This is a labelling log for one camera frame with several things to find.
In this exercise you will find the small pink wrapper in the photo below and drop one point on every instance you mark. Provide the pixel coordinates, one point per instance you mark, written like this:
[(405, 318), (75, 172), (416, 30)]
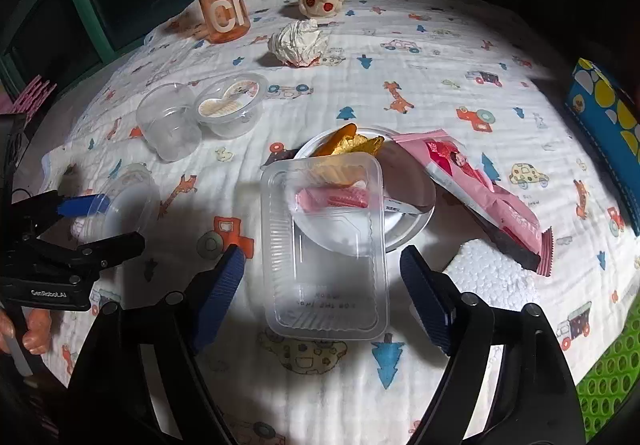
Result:
[(332, 199)]

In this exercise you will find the white printed blanket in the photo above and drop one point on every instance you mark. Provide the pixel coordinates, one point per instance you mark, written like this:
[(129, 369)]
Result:
[(425, 75)]

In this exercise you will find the white styrofoam piece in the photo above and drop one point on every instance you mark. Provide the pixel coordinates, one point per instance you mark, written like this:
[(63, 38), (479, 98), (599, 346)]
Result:
[(490, 275)]

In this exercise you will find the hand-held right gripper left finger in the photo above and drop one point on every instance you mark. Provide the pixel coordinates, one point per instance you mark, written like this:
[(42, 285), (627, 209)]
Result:
[(219, 290)]

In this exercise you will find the green plastic basket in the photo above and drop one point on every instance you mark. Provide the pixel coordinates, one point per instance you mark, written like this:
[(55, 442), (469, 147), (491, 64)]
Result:
[(610, 385)]

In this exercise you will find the empty clear plastic cup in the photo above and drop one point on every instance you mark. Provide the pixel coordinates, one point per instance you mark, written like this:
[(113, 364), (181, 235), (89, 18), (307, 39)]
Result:
[(167, 122)]

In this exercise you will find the clear plastic cup labelled lid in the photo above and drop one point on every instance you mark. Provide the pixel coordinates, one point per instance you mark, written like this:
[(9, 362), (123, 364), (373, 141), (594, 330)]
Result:
[(230, 100)]

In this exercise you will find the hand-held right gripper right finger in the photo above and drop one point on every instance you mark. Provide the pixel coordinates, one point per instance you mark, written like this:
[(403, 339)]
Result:
[(425, 297)]

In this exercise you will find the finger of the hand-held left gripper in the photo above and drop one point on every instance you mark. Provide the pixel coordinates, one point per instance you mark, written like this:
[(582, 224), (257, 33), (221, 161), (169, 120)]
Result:
[(110, 247), (80, 206)]

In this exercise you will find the crumpled white tissue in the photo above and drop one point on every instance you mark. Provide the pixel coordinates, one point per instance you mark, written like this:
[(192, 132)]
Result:
[(297, 42)]

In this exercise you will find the clear rectangular plastic tray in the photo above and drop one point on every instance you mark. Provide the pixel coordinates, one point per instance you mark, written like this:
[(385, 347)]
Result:
[(325, 285)]

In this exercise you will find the pink snack bag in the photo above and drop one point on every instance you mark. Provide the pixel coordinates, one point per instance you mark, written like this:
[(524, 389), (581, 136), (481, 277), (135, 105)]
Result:
[(465, 175)]

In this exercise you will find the clear round plastic lid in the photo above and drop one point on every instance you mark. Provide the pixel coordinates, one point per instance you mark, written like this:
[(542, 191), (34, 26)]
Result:
[(130, 205)]

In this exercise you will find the blue tissue box yellow spots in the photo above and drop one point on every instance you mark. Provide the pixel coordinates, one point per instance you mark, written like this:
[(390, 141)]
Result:
[(605, 115)]

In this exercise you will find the white round plastic lid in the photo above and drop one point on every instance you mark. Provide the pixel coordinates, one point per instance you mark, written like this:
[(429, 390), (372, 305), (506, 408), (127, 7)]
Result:
[(406, 195)]

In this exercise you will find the person's left hand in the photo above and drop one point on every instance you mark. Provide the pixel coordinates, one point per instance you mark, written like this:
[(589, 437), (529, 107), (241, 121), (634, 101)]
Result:
[(35, 330)]

